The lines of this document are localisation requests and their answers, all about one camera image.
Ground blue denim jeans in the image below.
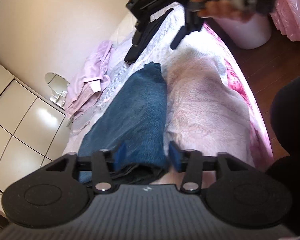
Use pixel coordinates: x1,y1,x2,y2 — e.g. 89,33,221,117
77,62,170,186

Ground pink floral bed sheet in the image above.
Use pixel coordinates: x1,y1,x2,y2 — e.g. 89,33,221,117
202,21,275,167

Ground round tabletop mirror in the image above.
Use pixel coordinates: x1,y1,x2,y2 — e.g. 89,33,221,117
44,72,71,107

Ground white wardrobe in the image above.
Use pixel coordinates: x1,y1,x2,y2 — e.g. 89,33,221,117
0,63,67,193

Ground pink curtain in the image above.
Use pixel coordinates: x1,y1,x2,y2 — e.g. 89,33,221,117
269,0,300,43

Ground pale pink crumpled garment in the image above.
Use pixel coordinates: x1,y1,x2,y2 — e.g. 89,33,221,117
64,40,115,120

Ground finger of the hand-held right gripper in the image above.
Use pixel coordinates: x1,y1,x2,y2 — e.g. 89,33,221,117
170,3,204,50
124,15,151,63

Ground person's black trouser leg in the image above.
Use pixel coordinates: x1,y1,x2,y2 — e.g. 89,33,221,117
264,71,300,240

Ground black cloth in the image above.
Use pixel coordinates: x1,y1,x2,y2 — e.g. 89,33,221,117
139,8,175,53

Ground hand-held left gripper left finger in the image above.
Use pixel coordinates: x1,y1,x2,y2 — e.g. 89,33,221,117
45,142,127,194

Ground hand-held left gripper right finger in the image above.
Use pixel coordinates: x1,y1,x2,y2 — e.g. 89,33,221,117
169,140,257,193

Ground white round bin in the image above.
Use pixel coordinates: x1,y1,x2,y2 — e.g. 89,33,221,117
216,12,273,50

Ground white woven striped blanket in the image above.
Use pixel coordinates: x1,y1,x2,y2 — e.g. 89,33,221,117
62,1,228,156

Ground person's right hand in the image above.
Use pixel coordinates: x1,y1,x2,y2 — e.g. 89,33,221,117
190,0,252,20

